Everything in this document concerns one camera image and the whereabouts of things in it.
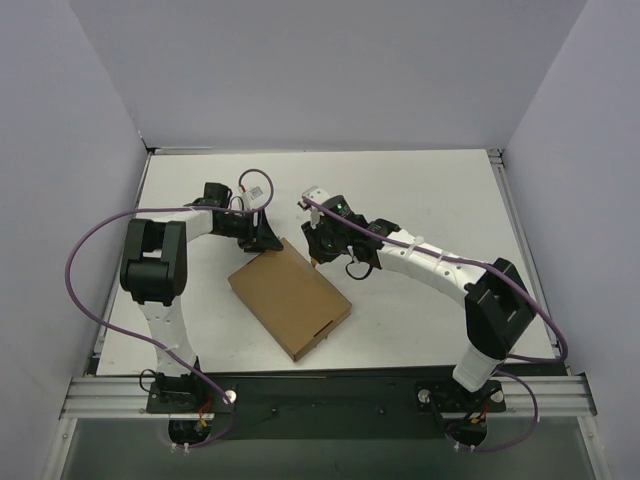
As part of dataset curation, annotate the brown cardboard express box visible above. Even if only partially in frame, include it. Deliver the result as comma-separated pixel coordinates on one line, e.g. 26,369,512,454
228,239,352,362

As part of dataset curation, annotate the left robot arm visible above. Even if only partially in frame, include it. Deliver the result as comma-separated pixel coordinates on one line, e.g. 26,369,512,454
120,183,283,412

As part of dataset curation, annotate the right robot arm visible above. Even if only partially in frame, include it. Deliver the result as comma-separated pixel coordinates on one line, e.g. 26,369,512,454
298,189,536,393

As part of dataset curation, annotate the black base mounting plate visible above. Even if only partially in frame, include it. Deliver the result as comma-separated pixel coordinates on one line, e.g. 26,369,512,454
145,372,506,444

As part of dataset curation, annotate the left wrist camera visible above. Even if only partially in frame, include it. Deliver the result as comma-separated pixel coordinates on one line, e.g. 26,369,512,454
243,186,263,201

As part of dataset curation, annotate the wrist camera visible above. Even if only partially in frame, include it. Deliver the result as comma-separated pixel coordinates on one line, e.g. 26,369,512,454
243,186,263,201
298,186,331,210

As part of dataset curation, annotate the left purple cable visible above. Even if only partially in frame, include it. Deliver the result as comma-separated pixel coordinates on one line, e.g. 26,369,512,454
66,168,277,449

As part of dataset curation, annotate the purple cable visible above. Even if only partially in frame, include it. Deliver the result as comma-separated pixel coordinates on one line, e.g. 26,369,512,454
66,168,277,449
299,197,569,454

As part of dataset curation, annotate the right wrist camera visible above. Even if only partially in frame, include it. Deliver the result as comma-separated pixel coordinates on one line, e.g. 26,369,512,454
298,186,331,210

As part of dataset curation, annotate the aluminium table edge rail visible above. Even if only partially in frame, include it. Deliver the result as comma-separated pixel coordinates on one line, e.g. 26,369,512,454
487,148,574,376

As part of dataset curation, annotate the aluminium front frame rail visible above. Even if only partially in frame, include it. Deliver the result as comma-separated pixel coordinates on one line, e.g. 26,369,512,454
61,373,597,419

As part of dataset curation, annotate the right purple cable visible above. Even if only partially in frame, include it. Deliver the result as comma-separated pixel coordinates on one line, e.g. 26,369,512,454
299,197,569,454

